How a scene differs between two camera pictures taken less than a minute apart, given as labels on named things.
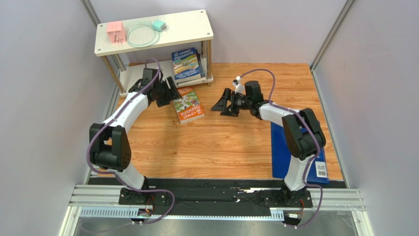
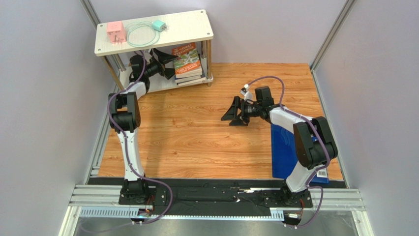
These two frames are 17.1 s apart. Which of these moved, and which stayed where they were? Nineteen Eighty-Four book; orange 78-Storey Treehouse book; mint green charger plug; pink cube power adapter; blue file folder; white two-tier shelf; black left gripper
Moved: orange 78-Storey Treehouse book; black left gripper; Nineteen Eighty-Four book
Stayed: white two-tier shelf; blue file folder; pink cube power adapter; mint green charger plug
